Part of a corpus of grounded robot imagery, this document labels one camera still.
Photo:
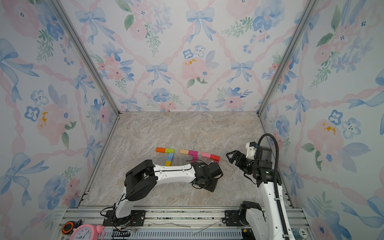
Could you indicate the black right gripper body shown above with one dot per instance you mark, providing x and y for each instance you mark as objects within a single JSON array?
[{"x": 250, "y": 165}]

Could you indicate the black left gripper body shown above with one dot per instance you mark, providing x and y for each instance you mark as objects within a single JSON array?
[{"x": 210, "y": 185}]

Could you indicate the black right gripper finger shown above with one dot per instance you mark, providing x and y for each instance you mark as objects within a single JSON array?
[
  {"x": 235, "y": 155},
  {"x": 241, "y": 163}
]

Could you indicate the red block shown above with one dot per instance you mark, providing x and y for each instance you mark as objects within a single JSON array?
[{"x": 215, "y": 158}]

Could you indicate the light pink block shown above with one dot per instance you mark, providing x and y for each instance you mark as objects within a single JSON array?
[{"x": 206, "y": 155}]

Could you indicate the magenta block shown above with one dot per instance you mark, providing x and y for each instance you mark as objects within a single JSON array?
[{"x": 193, "y": 153}]

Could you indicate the tan wooden block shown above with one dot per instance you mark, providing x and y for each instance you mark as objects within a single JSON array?
[{"x": 184, "y": 152}]

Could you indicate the light blue block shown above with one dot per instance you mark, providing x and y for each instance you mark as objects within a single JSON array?
[{"x": 170, "y": 157}]

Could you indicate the green block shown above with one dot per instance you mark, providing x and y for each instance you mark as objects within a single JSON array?
[{"x": 168, "y": 151}]

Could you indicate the orange block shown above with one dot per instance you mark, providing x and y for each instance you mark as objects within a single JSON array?
[{"x": 160, "y": 150}]

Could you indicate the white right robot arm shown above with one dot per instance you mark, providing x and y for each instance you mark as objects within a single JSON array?
[{"x": 269, "y": 222}]

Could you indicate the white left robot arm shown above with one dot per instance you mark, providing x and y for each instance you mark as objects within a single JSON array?
[{"x": 141, "y": 180}]

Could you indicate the pink alarm clock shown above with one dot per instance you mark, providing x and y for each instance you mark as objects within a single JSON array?
[{"x": 88, "y": 232}]

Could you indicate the orange black tape measure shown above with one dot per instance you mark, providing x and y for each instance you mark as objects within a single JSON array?
[{"x": 68, "y": 227}]

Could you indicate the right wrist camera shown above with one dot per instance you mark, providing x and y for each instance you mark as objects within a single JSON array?
[{"x": 251, "y": 150}]

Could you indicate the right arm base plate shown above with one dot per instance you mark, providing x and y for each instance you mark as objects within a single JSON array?
[{"x": 233, "y": 218}]

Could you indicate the aluminium front rail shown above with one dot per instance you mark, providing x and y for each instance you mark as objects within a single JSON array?
[{"x": 177, "y": 223}]

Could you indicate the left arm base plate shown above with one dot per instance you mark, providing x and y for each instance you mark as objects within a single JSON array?
[{"x": 135, "y": 219}]

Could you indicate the aluminium right corner post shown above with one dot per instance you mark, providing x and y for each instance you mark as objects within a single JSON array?
[{"x": 303, "y": 23}]

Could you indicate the aluminium corner post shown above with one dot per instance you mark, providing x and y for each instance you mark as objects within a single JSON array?
[
  {"x": 303, "y": 23},
  {"x": 60, "y": 12}
]

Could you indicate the aluminium left corner post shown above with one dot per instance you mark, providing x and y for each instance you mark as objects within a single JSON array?
[{"x": 60, "y": 12}]

